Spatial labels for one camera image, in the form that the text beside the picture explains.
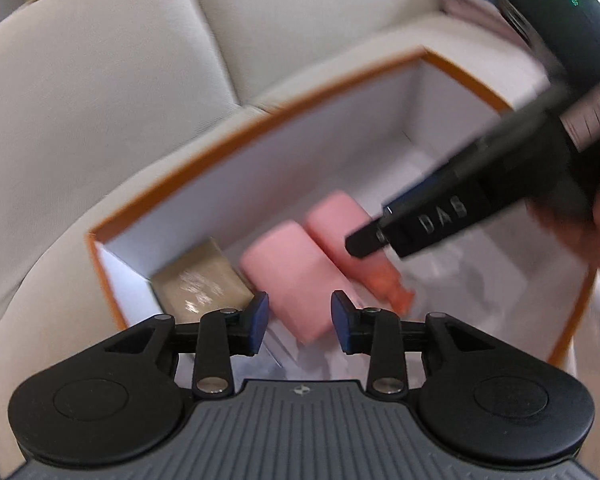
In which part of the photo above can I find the pink bottle with orange cap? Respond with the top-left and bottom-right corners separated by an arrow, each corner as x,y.
305,191 -> 416,313

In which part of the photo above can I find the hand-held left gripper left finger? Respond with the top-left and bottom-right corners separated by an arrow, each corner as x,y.
100,291 -> 271,400

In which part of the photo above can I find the anime printed pillow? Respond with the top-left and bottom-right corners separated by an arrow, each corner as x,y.
432,0 -> 523,43

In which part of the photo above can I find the tan foil packet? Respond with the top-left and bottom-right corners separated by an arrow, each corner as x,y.
151,238 -> 256,323

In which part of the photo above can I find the person's right hand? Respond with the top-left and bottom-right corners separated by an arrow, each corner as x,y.
527,180 -> 600,273

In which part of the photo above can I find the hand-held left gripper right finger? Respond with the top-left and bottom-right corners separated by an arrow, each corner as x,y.
330,289 -> 501,400

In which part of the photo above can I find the orange cardboard box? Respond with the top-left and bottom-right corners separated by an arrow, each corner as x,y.
87,46 -> 598,367

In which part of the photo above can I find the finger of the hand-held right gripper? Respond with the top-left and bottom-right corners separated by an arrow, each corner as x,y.
345,217 -> 396,261

